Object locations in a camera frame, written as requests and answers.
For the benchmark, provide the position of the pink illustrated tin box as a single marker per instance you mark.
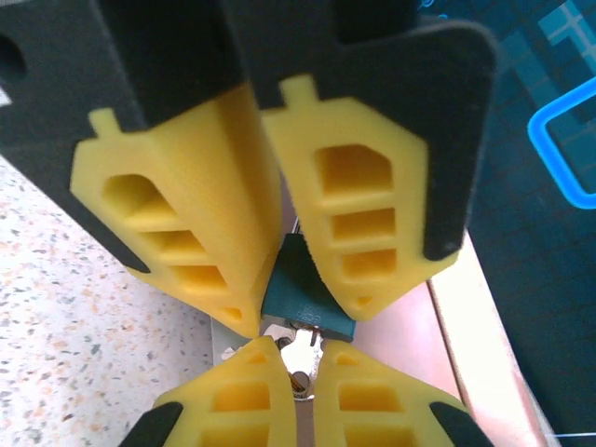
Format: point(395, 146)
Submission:
point(419, 335)

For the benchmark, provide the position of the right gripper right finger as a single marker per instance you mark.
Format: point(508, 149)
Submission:
point(372, 163)

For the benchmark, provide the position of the small blue padlock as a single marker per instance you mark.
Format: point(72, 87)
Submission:
point(293, 288)

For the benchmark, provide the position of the silver key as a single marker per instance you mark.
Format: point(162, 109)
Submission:
point(298, 354)

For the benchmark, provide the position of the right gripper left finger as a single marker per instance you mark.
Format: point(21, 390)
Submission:
point(195, 186)

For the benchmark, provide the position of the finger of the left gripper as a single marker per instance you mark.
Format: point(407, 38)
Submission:
point(242, 405)
point(372, 405)

